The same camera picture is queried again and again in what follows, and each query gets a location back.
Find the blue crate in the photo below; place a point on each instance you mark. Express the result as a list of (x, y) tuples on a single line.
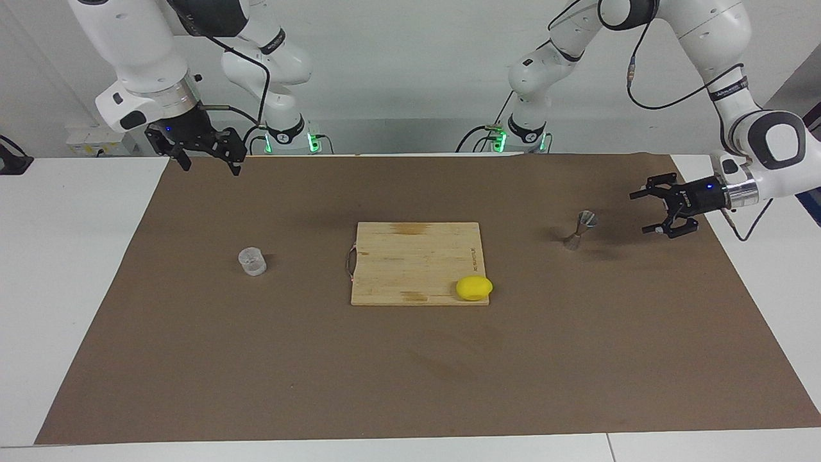
[(811, 212)]

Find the brown paper table mat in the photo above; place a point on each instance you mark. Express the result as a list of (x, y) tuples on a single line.
[(410, 372)]

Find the black stand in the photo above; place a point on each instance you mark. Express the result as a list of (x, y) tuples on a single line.
[(814, 115)]

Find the wooden cutting board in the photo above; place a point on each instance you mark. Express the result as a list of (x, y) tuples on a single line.
[(410, 263)]

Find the yellow lemon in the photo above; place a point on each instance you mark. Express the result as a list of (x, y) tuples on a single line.
[(474, 288)]

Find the metal double jigger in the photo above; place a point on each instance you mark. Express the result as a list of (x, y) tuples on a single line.
[(588, 219)]

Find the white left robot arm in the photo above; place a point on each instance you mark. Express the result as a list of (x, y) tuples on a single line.
[(705, 32)]

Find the clear plastic measuring cup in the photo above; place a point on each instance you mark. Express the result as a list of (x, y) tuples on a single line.
[(253, 263)]

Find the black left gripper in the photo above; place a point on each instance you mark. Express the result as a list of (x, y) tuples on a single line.
[(699, 197)]

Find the white wall power strip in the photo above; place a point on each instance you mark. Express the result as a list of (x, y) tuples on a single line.
[(96, 141)]

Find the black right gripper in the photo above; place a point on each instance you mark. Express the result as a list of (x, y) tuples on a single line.
[(189, 130)]

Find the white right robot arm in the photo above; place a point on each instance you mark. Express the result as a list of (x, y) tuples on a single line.
[(144, 51)]

